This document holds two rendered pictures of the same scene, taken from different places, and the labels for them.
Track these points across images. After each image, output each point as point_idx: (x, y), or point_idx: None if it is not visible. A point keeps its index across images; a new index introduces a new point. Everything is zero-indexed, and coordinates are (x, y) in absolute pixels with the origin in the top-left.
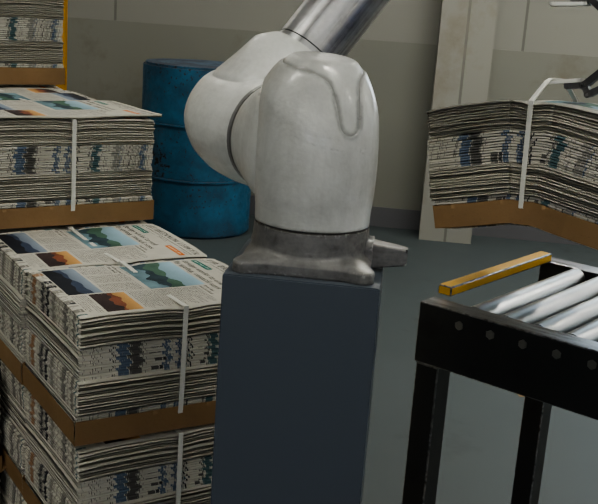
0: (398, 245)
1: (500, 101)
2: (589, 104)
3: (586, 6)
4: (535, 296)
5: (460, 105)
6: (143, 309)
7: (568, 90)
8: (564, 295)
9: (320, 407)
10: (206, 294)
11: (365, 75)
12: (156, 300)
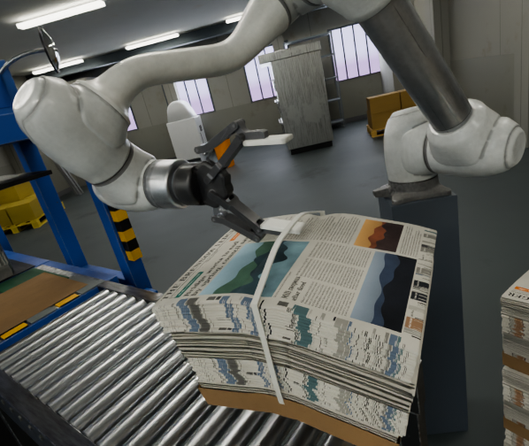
0: (377, 190)
1: (351, 215)
2: (249, 270)
3: (249, 145)
4: (325, 437)
5: (394, 221)
6: None
7: (268, 269)
8: (296, 431)
9: None
10: None
11: (388, 119)
12: None
